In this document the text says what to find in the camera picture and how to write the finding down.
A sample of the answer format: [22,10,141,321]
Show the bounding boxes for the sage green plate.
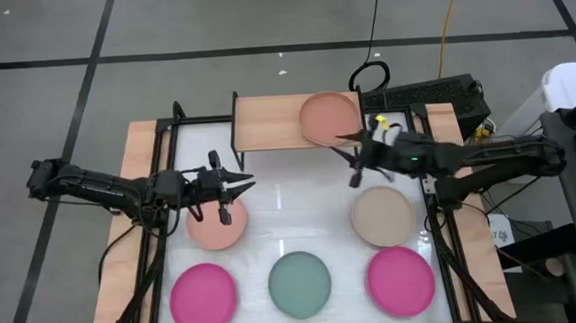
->
[266,249,335,322]

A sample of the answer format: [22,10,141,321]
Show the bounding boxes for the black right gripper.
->
[329,122,424,189]

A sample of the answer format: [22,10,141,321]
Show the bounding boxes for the magenta plate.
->
[364,244,439,321]
[167,261,241,323]

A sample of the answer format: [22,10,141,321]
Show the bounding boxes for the yellow hanging cable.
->
[431,0,472,79]

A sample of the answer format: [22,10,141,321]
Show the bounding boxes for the white rounded bin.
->
[540,62,576,115]

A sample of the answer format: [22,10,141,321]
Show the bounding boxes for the beige plate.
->
[348,183,418,251]

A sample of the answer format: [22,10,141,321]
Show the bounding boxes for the black computer case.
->
[362,72,493,146]

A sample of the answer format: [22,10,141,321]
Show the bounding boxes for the black aluminium table frame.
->
[83,80,517,323]

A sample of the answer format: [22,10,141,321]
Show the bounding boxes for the wooden shelf black metal frame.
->
[227,84,368,173]

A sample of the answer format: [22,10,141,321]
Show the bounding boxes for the white paper label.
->
[489,212,516,248]

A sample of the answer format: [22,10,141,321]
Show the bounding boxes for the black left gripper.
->
[181,147,260,228]

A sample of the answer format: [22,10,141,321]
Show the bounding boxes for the black hanging cable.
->
[342,0,393,95]

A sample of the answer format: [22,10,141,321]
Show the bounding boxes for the terracotta plate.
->
[297,89,363,150]

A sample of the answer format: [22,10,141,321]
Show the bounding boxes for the yellow power plug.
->
[470,123,496,144]

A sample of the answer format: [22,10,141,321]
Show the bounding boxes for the salmon pink plate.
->
[184,196,251,253]

